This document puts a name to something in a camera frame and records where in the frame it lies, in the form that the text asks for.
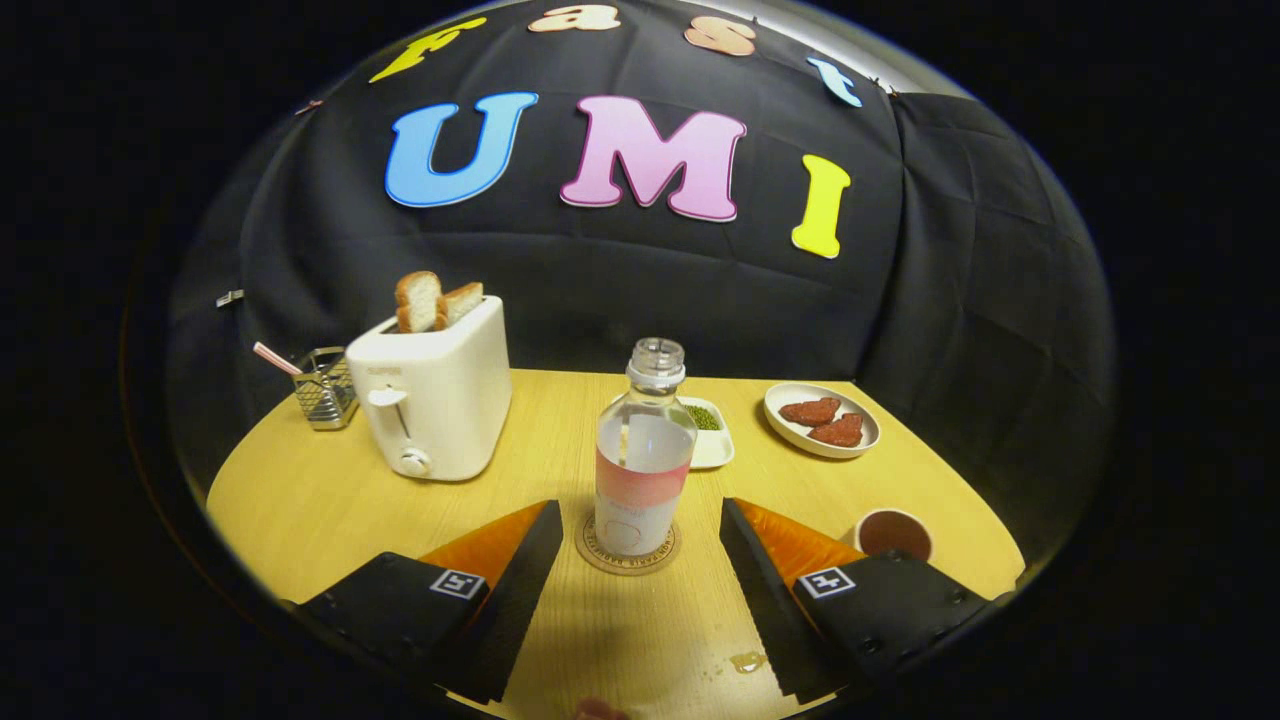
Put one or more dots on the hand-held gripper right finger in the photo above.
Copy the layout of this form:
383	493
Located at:
760	600

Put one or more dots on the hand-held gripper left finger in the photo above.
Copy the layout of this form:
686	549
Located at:
510	600

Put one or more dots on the round wooden coaster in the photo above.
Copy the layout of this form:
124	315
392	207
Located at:
587	547

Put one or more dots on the clear juice bottle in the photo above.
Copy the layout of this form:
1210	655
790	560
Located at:
643	470

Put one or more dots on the white divided spice tray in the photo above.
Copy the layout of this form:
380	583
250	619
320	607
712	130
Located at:
712	448

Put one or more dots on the white round plate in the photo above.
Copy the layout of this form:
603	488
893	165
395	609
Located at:
780	425

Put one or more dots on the red meat piece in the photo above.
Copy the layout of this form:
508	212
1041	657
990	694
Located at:
838	431
810	411

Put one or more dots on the white toaster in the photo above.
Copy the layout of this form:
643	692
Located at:
440	400

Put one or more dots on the wooden table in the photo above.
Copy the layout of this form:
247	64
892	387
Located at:
300	500

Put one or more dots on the metal mesh basket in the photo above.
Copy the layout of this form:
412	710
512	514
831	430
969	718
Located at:
325	392

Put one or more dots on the toast slice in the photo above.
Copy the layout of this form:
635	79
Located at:
418	300
462	302

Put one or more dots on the pink striped straw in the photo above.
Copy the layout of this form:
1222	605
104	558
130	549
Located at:
275	358

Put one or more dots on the black backdrop cloth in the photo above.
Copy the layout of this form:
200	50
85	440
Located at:
620	270

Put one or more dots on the silver clip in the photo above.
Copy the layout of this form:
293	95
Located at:
230	298

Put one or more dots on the red clip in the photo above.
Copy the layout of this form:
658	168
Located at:
310	106

